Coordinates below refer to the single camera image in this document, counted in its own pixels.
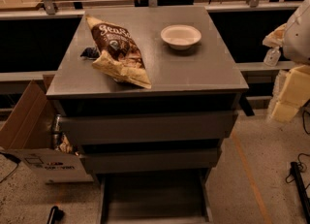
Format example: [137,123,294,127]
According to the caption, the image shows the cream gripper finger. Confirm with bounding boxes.
[263,23,286,48]

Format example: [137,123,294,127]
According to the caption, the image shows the brown chip bag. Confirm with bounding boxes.
[85,15,151,89]

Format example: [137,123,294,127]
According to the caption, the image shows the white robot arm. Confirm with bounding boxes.
[263,0,310,66]

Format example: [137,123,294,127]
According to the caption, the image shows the grey top drawer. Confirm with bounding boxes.
[60,111,237,144]

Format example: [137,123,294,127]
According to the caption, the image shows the grey drawer cabinet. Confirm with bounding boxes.
[46,6,248,180]

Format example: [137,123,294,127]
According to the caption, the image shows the grey middle drawer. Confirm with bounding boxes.
[80,148,221,174]

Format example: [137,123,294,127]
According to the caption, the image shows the grey open bottom drawer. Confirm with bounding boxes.
[96,170,213,224]

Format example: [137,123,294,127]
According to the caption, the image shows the clear sanitizer pump bottle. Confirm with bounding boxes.
[263,47,281,66]

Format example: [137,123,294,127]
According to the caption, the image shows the white paper bowl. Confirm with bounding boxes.
[161,25,202,50]

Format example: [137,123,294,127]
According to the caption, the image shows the black power strip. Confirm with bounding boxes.
[291,162,310,224]

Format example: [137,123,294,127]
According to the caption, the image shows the dark blue snack wrapper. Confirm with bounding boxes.
[80,48,100,59]

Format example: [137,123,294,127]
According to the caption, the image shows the metal can in box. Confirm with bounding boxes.
[51,114,62,149]

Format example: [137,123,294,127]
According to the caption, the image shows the cardboard box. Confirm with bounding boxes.
[0,80,93,183]

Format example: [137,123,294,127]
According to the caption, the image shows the black object on floor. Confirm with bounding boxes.
[46,206,65,224]

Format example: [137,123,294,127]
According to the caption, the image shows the black floor cable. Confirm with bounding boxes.
[285,109,310,184]

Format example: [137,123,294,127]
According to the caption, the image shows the black cable left floor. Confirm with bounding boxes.
[0,151,22,184]

